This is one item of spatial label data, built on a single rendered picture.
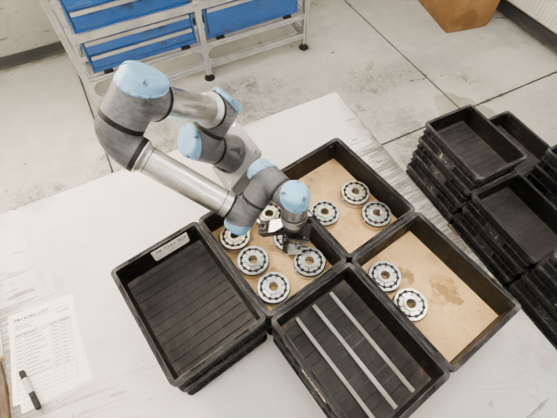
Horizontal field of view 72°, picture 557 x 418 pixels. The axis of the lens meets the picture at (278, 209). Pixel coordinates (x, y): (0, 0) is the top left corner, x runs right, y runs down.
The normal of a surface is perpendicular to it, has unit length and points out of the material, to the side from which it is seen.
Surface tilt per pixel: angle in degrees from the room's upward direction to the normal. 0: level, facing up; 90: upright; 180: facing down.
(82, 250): 0
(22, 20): 90
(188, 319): 0
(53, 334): 0
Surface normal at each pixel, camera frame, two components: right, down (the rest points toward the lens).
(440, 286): 0.00, -0.53
